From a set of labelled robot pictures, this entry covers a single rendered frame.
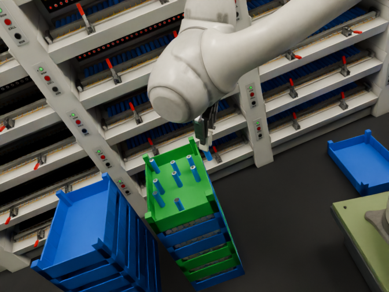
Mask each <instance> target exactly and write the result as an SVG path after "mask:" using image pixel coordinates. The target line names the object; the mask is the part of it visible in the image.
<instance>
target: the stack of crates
mask: <svg viewBox="0 0 389 292"><path fill-rule="evenodd" d="M102 179H103V180H101V181H97V182H95V183H92V184H90V185H87V186H85V187H82V188H79V189H76V190H74V191H71V192H69V193H66V194H65V193H64V192H63V191H62V189H61V190H59V191H57V192H56V196H57V197H58V198H59V201H58V205H57V208H56V211H55V214H54V217H53V221H52V224H51V226H50V230H49V233H48V236H47V239H46V243H45V246H44V248H43V252H42V255H41V259H40V260H35V261H33V262H32V264H31V269H33V270H34V271H35V272H37V273H39V274H40V275H41V276H43V277H44V278H45V279H47V280H49V281H50V282H51V283H53V284H54V285H55V286H57V287H58V288H60V289H61V290H62V291H64V292H162V285H161V277H160V264H159V250H158V242H157V240H156V239H155V238H154V237H153V235H152V234H151V232H150V231H149V229H148V228H147V227H146V225H145V224H144V223H143V221H142V220H141V219H140V217H139V216H138V214H137V213H136V212H135V210H134V209H133V207H132V206H131V204H129V202H128V201H127V199H126V198H125V197H124V195H123V194H122V192H121V191H120V189H119V188H118V186H117V185H116V184H115V183H114V181H113V180H112V179H111V177H110V176H109V174H108V173H107V172H106V173H103V174H102Z"/></svg>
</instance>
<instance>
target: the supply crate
mask: <svg viewBox="0 0 389 292"><path fill-rule="evenodd" d="M188 140H189V142H190V143H189V144H186V145H183V146H181V147H178V148H175V149H172V150H170V151H167V152H165V153H162V154H160V155H156V156H154V157H151V158H150V157H149V156H148V154H144V155H142V158H143V160H144V162H145V175H146V196H147V208H148V212H147V213H145V219H146V221H147V222H148V224H149V225H150V227H151V228H152V229H153V231H154V232H155V234H159V233H162V232H164V231H167V230H169V229H173V228H175V227H178V226H180V225H184V224H186V223H189V222H191V221H194V220H197V219H199V218H202V217H205V216H208V215H210V214H213V213H216V212H218V211H219V208H218V205H217V202H216V199H215V196H214V193H213V191H212V188H211V184H210V181H209V179H208V176H207V173H206V170H205V167H204V164H203V161H202V158H201V156H200V153H199V150H198V147H197V145H196V142H195V140H194V138H193V136H192V137H188ZM188 155H191V156H192V158H193V161H194V163H195V165H196V168H197V171H198V174H199V176H200V178H201V181H200V182H196V180H195V178H194V176H193V174H192V171H191V169H190V165H189V162H188V160H187V158H186V157H187V156H188ZM150 159H154V160H155V162H156V164H157V166H158V168H159V170H160V173H159V174H156V173H155V171H154V169H153V167H152V165H151V164H150V162H149V160H150ZM172 160H174V161H175V162H176V164H177V166H178V168H179V171H180V172H181V175H180V176H179V177H180V179H181V181H182V183H183V186H182V187H181V188H179V187H178V186H177V183H176V182H175V180H174V178H173V176H172V174H171V173H172V172H174V170H173V168H172V166H171V164H170V162H171V161H172ZM156 178H157V179H158V180H159V182H160V184H161V185H162V187H163V189H164V191H165V193H164V194H163V195H161V194H160V193H159V195H160V196H161V198H162V200H163V201H164V203H165V206H164V207H160V206H159V204H158V203H157V201H156V199H155V198H154V196H153V195H152V193H153V192H154V191H157V192H158V190H157V188H156V187H155V185H154V183H153V180H154V179H156ZM175 198H180V200H181V202H182V204H183V206H184V208H185V210H183V211H179V210H178V208H177V206H176V205H175V203H174V199H175Z"/></svg>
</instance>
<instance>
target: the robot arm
mask: <svg viewBox="0 0 389 292"><path fill-rule="evenodd" d="M360 1H362V0H290V1H289V2H288V3H286V4H285V5H284V6H282V7H281V8H279V9H278V10H277V11H275V12H274V13H272V14H271V15H269V16H267V17H266V18H265V19H263V20H261V21H259V22H257V23H256V24H254V25H252V26H250V27H248V28H245V29H243V30H241V31H237V32H236V5H235V0H187V1H186V5H185V9H184V19H183V20H182V22H181V27H180V30H179V33H178V36H177V37H176V38H175V39H173V40H172V41H171V42H170V43H169V45H168V46H167V47H166V48H165V49H164V50H163V52H162V53H161V55H160V56H159V58H158V59H157V61H156V63H155V64H154V66H153V68H152V71H151V74H150V77H149V80H148V98H149V100H150V102H151V105H152V107H153V109H154V110H155V111H156V113H157V114H158V115H160V116H161V117H162V118H163V119H165V120H167V121H170V122H174V123H187V122H190V121H192V122H193V124H194V132H195V137H196V138H197V139H199V149H201V150H203V151H206V152H208V147H209V146H212V129H213V130H215V128H216V126H214V123H215V122H216V116H217V111H218V103H219V100H220V99H221V98H222V97H223V96H225V95H227V94H228V93H230V92H232V91H233V90H234V89H235V88H236V85H237V82H238V80H239V79H240V77H242V76H243V75H244V74H246V73H247V72H249V71H251V70H253V69H255V68H257V67H258V66H260V65H262V64H264V63H266V62H268V61H270V60H272V59H274V58H275V57H277V56H279V55H280V54H282V53H284V52H286V51H287V50H288V49H290V48H292V47H293V46H295V45H296V44H298V43H299V42H301V41H302V40H304V39H305V38H307V37H308V36H310V35H311V34H313V33H314V32H316V31H317V30H319V29H320V28H322V27H323V26H325V25H326V24H328V23H329V22H331V21H332V20H333V19H335V18H337V17H338V16H340V15H341V14H342V13H344V12H345V11H347V10H349V9H350V8H352V7H353V6H354V5H356V4H357V3H359V2H360ZM365 219H366V220H367V221H369V222H370V223H371V224H372V225H373V226H374V227H375V228H376V230H377V231H378V233H379V234H380V235H381V236H382V238H383V239H384V240H385V241H386V243H387V244H388V245H389V196H388V201H387V208H386V209H383V210H375V211H373V210H371V211H367V212H366V213H365Z"/></svg>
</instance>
